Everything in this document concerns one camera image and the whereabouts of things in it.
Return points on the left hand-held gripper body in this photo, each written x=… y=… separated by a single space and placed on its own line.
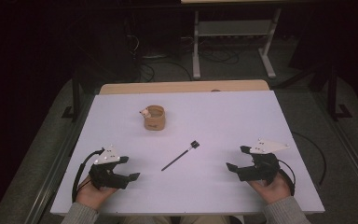
x=107 y=179

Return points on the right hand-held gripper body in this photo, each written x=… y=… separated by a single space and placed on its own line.
x=264 y=168

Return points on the tan round pen holder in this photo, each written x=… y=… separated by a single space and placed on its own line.
x=154 y=123

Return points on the black pen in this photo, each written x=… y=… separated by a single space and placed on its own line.
x=178 y=158

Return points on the person's left hand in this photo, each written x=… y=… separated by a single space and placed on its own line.
x=90 y=196

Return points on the person's right hand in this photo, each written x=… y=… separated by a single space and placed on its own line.
x=275 y=191

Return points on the small pale bear figure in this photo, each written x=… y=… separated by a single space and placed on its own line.
x=144 y=112

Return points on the black metal stand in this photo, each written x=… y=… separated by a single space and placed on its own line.
x=334 y=96
x=75 y=99

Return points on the wooden table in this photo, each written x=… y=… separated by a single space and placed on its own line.
x=183 y=87

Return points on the white metal table frame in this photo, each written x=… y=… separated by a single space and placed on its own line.
x=234 y=28

